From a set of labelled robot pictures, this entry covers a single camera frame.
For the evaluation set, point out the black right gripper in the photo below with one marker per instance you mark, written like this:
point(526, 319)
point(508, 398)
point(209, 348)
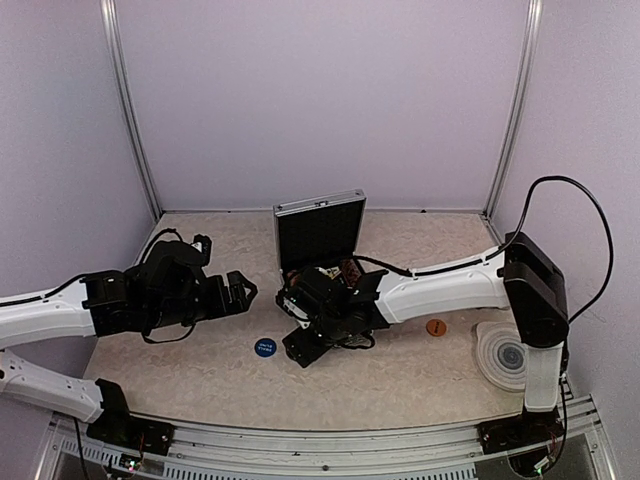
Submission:
point(301, 351)

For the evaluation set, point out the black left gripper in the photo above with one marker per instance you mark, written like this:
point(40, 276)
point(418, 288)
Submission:
point(238, 302)

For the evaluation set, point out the blue round button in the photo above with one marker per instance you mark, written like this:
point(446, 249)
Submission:
point(265, 347)

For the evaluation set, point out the aluminium poker chip case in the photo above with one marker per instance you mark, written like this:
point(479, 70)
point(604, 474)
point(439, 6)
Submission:
point(320, 231)

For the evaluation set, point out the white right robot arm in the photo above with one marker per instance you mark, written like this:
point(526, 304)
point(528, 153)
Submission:
point(516, 275)

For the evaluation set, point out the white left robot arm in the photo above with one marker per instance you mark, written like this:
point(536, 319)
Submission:
point(48, 315)

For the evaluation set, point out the dark red chip row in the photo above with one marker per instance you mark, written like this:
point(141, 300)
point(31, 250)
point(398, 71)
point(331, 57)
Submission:
point(350, 270)

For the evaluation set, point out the orange round button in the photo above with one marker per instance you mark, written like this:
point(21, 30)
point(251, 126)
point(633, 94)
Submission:
point(436, 327)

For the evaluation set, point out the grey striped plate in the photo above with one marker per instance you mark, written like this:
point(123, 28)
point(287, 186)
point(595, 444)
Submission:
point(500, 355)

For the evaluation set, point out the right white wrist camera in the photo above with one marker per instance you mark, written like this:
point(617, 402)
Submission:
point(289, 307)

